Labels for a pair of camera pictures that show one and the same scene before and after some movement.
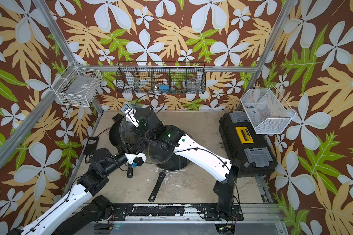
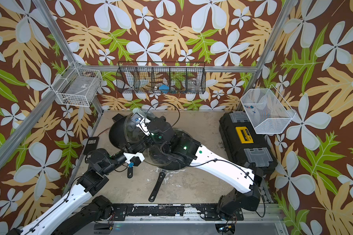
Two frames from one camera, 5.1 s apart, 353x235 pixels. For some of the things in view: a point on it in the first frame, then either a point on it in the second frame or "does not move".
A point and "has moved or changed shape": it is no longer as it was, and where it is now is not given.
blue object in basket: (164, 88) does not move
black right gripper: (138, 130) -> (149, 140)
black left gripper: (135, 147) does not move
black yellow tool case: (252, 150) does not move
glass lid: (138, 131) has moved or changed shape
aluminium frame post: (95, 99) does not move
